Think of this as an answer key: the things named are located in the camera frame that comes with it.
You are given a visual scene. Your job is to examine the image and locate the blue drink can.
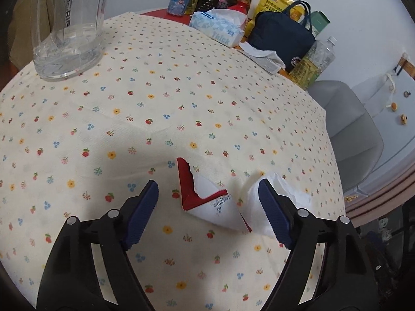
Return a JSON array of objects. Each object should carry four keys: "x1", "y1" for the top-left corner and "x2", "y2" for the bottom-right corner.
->
[{"x1": 166, "y1": 0, "x2": 193, "y2": 17}]

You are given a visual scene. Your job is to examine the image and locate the plastic bottle with yellow liquid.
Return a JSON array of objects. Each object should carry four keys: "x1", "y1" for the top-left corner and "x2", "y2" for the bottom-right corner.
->
[{"x1": 288, "y1": 36, "x2": 338, "y2": 92}]

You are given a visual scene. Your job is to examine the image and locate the navy lunch bag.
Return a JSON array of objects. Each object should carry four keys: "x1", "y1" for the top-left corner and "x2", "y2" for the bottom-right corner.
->
[{"x1": 247, "y1": 0, "x2": 317, "y2": 72}]

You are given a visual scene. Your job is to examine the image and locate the red container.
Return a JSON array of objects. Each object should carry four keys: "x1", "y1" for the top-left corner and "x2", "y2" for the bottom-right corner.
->
[{"x1": 226, "y1": 0, "x2": 251, "y2": 16}]

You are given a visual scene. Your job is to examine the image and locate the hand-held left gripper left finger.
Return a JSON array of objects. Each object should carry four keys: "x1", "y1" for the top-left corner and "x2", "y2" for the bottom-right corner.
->
[{"x1": 37, "y1": 180, "x2": 160, "y2": 311}]

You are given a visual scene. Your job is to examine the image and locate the green carton box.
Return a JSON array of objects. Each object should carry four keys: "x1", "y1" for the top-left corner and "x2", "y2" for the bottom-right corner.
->
[{"x1": 305, "y1": 10, "x2": 332, "y2": 38}]

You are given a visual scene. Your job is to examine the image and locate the blue white tissue box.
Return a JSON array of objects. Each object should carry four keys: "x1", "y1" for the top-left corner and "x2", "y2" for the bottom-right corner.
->
[{"x1": 189, "y1": 7, "x2": 249, "y2": 48}]

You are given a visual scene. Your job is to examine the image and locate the red table mat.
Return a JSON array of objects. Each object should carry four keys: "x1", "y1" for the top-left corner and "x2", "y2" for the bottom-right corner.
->
[{"x1": 140, "y1": 8, "x2": 192, "y2": 25}]

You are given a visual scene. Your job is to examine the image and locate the grey chair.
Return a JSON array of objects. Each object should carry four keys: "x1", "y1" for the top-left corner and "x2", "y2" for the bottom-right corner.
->
[{"x1": 306, "y1": 80, "x2": 385, "y2": 194}]

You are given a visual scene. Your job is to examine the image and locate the white refrigerator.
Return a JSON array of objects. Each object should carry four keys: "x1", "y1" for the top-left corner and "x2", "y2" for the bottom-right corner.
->
[{"x1": 344, "y1": 51, "x2": 415, "y2": 203}]

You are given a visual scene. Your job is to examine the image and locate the black mesh basket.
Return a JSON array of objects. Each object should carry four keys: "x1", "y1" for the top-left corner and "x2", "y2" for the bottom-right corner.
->
[{"x1": 197, "y1": 0, "x2": 225, "y2": 12}]

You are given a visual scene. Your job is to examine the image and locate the yellow snack packet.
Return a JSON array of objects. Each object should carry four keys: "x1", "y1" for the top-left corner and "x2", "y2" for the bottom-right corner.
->
[{"x1": 255, "y1": 0, "x2": 295, "y2": 17}]

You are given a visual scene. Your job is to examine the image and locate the large clear water jug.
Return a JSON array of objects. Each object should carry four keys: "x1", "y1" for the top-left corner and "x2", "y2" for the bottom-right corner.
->
[{"x1": 31, "y1": 0, "x2": 115, "y2": 82}]

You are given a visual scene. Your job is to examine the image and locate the white hanging bag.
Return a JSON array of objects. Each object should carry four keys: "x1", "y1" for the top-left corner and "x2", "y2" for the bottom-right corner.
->
[{"x1": 352, "y1": 72, "x2": 398, "y2": 118}]

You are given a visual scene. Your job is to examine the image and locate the wooden hook rack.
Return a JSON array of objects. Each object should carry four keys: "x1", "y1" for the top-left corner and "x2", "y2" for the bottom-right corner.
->
[{"x1": 393, "y1": 52, "x2": 415, "y2": 79}]

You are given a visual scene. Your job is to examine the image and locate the crumpled white napkin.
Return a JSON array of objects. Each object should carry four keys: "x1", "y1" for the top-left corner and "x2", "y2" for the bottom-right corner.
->
[{"x1": 239, "y1": 41, "x2": 287, "y2": 75}]

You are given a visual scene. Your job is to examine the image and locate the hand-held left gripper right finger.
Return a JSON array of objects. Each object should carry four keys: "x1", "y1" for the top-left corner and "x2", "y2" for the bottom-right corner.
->
[{"x1": 257, "y1": 178, "x2": 381, "y2": 311}]

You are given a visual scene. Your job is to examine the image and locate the white paper tissue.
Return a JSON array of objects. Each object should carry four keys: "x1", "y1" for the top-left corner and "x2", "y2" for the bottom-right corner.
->
[{"x1": 241, "y1": 172, "x2": 314, "y2": 238}]

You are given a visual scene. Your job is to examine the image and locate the torn red white paper packet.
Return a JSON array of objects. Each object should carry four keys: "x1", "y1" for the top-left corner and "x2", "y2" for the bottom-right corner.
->
[{"x1": 176, "y1": 157, "x2": 253, "y2": 234}]

